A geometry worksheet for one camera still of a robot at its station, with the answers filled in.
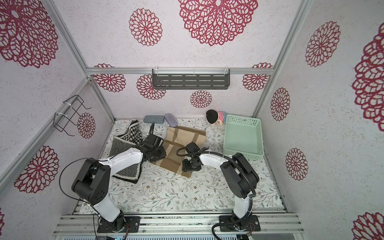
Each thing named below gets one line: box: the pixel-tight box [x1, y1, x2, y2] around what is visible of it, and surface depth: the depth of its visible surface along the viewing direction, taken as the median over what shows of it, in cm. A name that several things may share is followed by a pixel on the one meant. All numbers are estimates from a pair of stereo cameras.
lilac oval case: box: [164, 113, 179, 128], surface depth 119 cm
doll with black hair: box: [205, 109, 227, 125], surface depth 117 cm
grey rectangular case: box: [143, 115, 165, 124], surface depth 120 cm
